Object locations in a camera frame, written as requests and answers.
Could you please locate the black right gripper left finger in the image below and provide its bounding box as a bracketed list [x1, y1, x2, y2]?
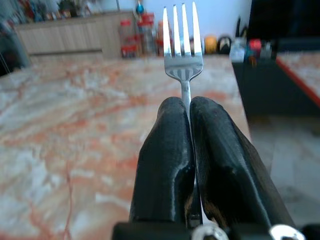
[129, 96, 196, 224]

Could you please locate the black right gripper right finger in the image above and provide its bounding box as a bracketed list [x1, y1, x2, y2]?
[189, 96, 296, 229]

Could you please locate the silver metal fork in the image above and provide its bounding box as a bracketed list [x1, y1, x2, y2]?
[162, 1, 205, 226]

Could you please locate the black round container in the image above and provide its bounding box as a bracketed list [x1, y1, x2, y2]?
[216, 34, 233, 55]

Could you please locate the red lidded small jar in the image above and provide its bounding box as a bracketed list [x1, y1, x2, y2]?
[248, 38, 263, 60]

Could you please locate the yellow round container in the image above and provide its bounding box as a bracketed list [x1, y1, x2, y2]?
[204, 34, 218, 55]

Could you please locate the clear jar with red lid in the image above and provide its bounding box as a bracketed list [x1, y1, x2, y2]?
[136, 12, 157, 57]
[117, 19, 139, 59]

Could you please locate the light wooden sideboard cabinet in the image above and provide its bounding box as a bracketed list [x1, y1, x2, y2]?
[13, 10, 137, 60]

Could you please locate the black television screen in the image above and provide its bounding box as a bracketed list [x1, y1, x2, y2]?
[247, 0, 320, 41]

